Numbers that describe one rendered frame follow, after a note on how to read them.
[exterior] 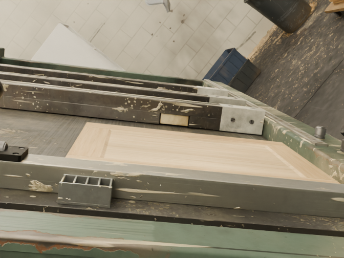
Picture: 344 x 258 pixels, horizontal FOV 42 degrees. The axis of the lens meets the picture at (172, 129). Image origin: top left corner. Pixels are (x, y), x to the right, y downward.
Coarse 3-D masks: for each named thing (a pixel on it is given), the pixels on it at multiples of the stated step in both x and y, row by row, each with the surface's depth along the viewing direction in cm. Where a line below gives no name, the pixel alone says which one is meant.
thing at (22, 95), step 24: (24, 96) 123; (48, 96) 123; (72, 96) 124; (96, 96) 124; (120, 96) 125; (144, 96) 129; (144, 120) 126; (192, 120) 127; (216, 120) 128; (240, 120) 128
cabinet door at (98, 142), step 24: (96, 144) 87; (120, 144) 91; (144, 144) 93; (168, 144) 96; (192, 144) 99; (216, 144) 102; (240, 144) 106; (264, 144) 107; (192, 168) 78; (216, 168) 81; (240, 168) 83; (264, 168) 86; (288, 168) 88; (312, 168) 89
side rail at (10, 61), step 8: (16, 64) 241; (24, 64) 242; (32, 64) 242; (40, 64) 242; (48, 64) 242; (56, 64) 243; (64, 64) 246; (80, 72) 244; (88, 72) 245; (96, 72) 245; (104, 72) 245; (112, 72) 246; (120, 72) 246; (128, 72) 247; (152, 80) 248; (160, 80) 249; (168, 80) 249; (176, 80) 249; (184, 80) 250; (192, 80) 250; (200, 80) 252
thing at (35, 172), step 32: (0, 160) 62; (32, 160) 64; (64, 160) 66; (96, 160) 68; (128, 192) 65; (160, 192) 65; (192, 192) 65; (224, 192) 66; (256, 192) 66; (288, 192) 66; (320, 192) 67
